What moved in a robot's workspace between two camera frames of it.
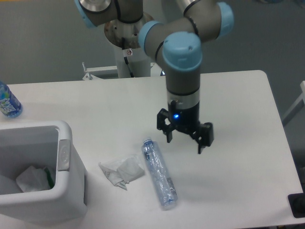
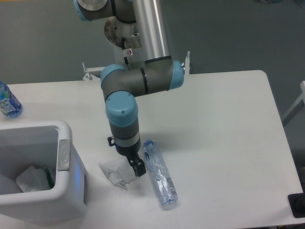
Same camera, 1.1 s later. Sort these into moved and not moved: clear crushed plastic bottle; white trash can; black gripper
Moved: black gripper
Not moved: clear crushed plastic bottle; white trash can
